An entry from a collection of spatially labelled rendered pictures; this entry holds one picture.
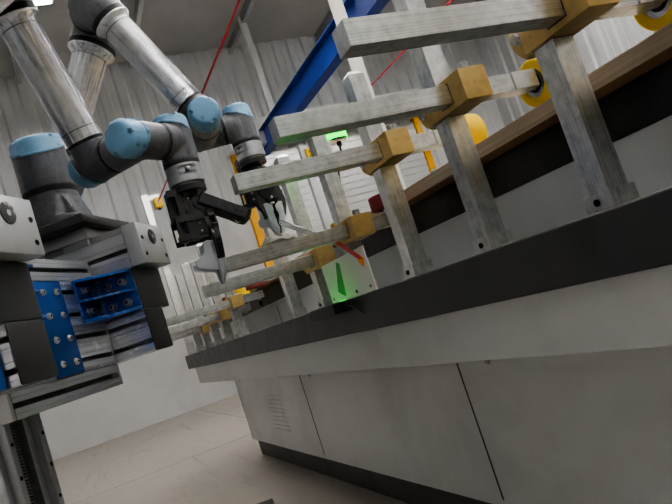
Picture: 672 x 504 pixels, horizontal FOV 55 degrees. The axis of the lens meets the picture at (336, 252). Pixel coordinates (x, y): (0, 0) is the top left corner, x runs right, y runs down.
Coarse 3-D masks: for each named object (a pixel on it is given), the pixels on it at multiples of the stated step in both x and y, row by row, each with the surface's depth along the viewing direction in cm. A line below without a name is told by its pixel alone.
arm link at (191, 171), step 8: (168, 168) 131; (176, 168) 130; (184, 168) 130; (192, 168) 131; (200, 168) 133; (168, 176) 131; (176, 176) 130; (184, 176) 130; (192, 176) 130; (200, 176) 132; (168, 184) 132; (176, 184) 130
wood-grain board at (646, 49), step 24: (648, 48) 85; (600, 72) 93; (624, 72) 89; (600, 96) 100; (528, 120) 108; (552, 120) 107; (480, 144) 121; (504, 144) 115; (408, 192) 148; (432, 192) 148; (264, 288) 285
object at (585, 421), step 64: (640, 128) 96; (448, 192) 144; (512, 192) 125; (576, 192) 111; (640, 192) 99; (384, 256) 179; (448, 256) 151; (256, 320) 312; (256, 384) 345; (320, 384) 254; (384, 384) 200; (448, 384) 166; (512, 384) 141; (576, 384) 123; (640, 384) 109; (320, 448) 275; (384, 448) 213; (448, 448) 174; (512, 448) 148; (576, 448) 128; (640, 448) 113
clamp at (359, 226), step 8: (352, 216) 140; (360, 216) 141; (368, 216) 142; (352, 224) 140; (360, 224) 140; (368, 224) 141; (352, 232) 141; (360, 232) 140; (368, 232) 141; (344, 240) 146; (352, 240) 142
